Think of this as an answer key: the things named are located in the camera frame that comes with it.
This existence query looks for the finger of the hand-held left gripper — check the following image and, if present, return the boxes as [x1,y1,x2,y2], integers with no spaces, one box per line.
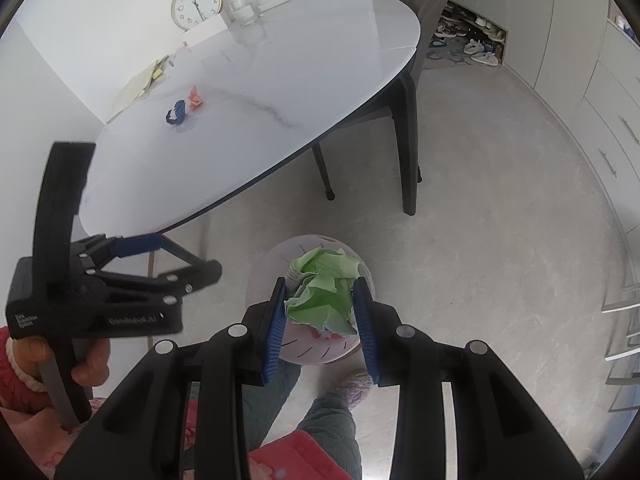
[87,259,223,311]
[75,232,170,274]

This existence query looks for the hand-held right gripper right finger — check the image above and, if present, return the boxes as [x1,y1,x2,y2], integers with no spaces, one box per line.
[352,277,586,480]

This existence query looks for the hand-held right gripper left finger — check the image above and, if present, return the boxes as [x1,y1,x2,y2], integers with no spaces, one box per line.
[54,277,288,480]

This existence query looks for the white round trash bin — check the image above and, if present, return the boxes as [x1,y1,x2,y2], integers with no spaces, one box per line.
[245,233,374,365]

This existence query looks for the green paper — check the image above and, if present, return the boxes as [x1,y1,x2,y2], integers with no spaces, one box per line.
[284,247,361,337]

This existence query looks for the person's left forearm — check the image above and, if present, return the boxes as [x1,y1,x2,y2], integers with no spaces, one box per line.
[0,327,53,413]

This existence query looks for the person's left hand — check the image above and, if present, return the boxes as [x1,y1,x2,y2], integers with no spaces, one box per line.
[11,335,112,389]

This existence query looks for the purple fluffy slipper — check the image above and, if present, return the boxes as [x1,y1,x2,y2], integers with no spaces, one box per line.
[327,370,374,412]

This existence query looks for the grey quilted trousers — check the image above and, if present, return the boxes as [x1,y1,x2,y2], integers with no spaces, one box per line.
[239,360,364,480]

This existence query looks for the red padded jacket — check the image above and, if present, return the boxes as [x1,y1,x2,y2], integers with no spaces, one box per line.
[0,399,323,480]

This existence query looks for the pile of yellowish papers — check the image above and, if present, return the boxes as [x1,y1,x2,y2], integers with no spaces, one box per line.
[107,57,169,121]

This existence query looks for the white box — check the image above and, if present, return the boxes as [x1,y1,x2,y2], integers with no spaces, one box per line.
[181,16,227,47]

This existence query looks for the grey dining chair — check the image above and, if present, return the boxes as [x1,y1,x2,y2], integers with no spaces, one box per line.
[312,0,450,217]

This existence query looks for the round gold-rimmed clock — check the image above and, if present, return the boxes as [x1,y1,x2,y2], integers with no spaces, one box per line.
[171,0,224,31]

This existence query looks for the grey floor mat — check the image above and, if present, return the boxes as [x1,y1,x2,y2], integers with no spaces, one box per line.
[422,41,469,66]

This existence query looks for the row of shoes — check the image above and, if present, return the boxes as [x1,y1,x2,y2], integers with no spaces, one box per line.
[432,1,507,67]

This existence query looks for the white built-in cabinet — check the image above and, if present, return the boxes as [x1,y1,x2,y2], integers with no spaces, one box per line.
[425,0,640,241]

